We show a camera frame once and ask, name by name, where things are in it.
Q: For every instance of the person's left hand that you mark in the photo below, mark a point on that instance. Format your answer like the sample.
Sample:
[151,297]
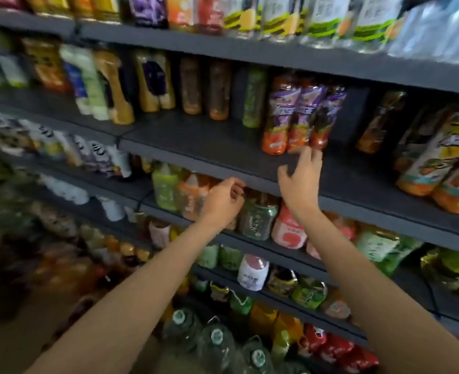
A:
[219,204]

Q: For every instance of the person's right hand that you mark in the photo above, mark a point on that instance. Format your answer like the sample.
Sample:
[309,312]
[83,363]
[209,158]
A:
[301,186]

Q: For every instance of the person's right thumb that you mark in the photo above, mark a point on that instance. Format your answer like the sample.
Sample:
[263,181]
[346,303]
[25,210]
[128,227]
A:
[283,174]

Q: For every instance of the person's left fingers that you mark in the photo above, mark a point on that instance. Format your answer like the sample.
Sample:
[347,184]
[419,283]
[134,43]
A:
[235,187]

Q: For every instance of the person's left forearm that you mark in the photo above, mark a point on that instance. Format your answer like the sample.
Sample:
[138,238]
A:
[144,299]

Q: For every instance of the person's right forearm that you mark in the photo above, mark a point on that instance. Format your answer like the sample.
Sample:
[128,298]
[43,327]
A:
[369,292]

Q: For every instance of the dark green label tea bottle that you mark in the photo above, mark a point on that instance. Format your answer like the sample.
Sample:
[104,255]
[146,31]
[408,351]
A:
[258,218]

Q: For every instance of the dark grey shelf board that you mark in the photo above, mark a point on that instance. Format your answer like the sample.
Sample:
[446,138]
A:
[253,250]
[291,305]
[253,54]
[221,147]

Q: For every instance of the orange juice bottle white cap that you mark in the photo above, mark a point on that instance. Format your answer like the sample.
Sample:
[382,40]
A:
[190,194]

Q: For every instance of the purple label orange juice bottle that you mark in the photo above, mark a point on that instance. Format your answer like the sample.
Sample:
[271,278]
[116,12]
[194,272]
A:
[325,120]
[302,118]
[278,120]

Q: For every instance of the pink label drink bottle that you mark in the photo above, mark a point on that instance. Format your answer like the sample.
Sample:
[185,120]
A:
[288,229]
[342,229]

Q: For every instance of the green juice bottle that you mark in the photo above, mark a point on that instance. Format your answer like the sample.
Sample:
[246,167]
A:
[165,186]

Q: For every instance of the pale green small bottle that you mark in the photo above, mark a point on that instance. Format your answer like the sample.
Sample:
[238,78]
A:
[231,257]
[208,256]

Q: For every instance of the white bottle with red cap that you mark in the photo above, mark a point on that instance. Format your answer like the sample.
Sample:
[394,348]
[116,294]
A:
[253,272]

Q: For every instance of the pink drink cup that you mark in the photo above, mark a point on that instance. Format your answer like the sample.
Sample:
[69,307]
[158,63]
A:
[159,233]

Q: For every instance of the brown tea bottle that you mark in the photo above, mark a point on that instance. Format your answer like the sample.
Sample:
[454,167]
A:
[219,91]
[191,87]

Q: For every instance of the dark bottle with yellow label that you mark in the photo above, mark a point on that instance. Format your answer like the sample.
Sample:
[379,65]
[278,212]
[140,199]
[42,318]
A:
[282,281]

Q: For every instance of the dark amber drink bottle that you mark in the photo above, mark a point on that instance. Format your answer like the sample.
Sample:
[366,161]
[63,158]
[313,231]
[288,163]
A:
[379,122]

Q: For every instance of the green and white label bottle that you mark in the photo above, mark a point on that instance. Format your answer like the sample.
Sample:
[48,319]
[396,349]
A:
[375,245]
[403,251]

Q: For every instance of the bright green label bottle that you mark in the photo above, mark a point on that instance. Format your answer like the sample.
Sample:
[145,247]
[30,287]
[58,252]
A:
[309,294]

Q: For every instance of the amber bottle with dark label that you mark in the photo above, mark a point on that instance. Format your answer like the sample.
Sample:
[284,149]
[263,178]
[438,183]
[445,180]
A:
[165,83]
[147,83]

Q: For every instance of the white plastic bottle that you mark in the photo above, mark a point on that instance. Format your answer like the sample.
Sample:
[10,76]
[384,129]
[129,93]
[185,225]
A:
[68,190]
[110,208]

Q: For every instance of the row of amber cap bottles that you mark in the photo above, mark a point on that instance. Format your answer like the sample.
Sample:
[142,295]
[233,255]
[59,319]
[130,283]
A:
[116,245]

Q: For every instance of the yellow juice bottle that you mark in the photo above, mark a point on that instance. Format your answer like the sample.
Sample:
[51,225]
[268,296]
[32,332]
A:
[286,331]
[262,317]

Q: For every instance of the large clear water bottle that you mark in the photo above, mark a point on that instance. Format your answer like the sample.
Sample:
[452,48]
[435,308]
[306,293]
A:
[181,327]
[257,358]
[216,344]

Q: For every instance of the row of yellow-green label bottles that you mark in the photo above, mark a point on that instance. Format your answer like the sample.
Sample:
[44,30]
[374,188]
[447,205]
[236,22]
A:
[291,19]

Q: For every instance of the amber curved drink bottle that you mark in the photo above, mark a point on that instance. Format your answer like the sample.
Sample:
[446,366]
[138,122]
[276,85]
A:
[114,89]

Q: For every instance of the light green drink bottle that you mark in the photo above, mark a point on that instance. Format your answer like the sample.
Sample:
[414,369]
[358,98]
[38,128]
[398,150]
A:
[93,87]

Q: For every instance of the red label drink bottle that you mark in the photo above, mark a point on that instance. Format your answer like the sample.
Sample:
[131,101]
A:
[210,13]

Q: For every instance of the row of white label bottles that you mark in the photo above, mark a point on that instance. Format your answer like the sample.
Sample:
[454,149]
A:
[58,144]

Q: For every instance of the row of red drink bottles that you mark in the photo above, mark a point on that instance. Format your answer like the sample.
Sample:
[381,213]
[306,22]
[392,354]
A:
[338,348]

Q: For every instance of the orange label drink bottle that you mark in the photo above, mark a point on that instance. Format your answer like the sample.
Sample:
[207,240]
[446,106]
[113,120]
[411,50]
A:
[180,11]

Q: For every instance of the blue and white drink bottle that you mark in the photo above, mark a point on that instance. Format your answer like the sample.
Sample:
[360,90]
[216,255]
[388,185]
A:
[75,87]

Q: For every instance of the yellow-green drink packs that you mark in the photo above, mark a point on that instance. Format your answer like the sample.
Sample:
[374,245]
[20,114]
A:
[451,268]

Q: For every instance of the purple label drink bottle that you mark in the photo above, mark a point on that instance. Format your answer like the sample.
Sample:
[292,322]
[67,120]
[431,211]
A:
[148,10]

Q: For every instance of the row of clear blue bottles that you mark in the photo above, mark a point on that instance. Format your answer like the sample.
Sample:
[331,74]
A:
[439,27]

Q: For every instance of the row of yellow drink bottles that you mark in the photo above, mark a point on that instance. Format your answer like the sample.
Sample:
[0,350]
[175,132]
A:
[73,6]

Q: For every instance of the green and white bottles group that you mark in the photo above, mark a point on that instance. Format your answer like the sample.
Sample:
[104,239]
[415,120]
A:
[1,62]

